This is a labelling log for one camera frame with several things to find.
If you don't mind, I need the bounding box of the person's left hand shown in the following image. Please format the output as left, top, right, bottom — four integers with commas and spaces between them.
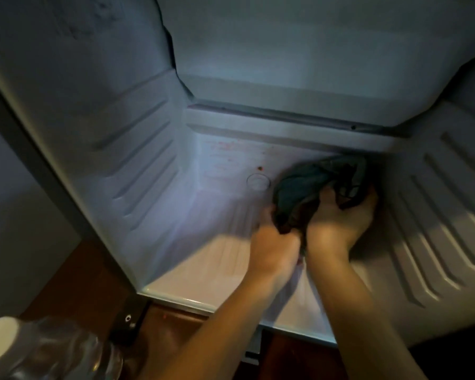
249, 206, 302, 278

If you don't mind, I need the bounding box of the person's right hand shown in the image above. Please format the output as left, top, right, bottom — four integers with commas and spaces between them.
306, 185, 379, 261

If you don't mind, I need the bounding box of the dark teal cleaning cloth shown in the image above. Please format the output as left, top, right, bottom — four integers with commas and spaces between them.
272, 154, 371, 235

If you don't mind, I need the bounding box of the person's left forearm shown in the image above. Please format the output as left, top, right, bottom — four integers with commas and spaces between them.
140, 269, 291, 380

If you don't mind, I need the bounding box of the person's right forearm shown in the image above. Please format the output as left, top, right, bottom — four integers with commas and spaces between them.
307, 253, 428, 380

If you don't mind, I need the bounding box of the white empty refrigerator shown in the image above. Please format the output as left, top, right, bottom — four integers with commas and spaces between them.
0, 0, 475, 366

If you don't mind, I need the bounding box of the black refrigerator hinge foot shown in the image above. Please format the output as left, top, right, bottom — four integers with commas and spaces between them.
110, 298, 151, 346

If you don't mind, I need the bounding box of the clear plastic bottle white cap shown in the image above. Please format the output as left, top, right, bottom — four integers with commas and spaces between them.
0, 316, 124, 380

